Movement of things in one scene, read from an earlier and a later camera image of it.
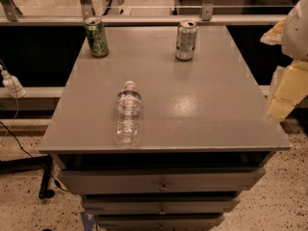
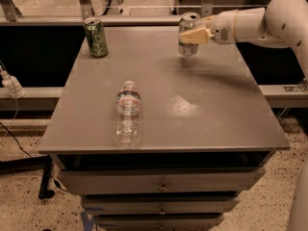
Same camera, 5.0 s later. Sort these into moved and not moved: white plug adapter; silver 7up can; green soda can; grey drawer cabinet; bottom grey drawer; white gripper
Moved: white gripper; silver 7up can
Not moved: white plug adapter; grey drawer cabinet; green soda can; bottom grey drawer
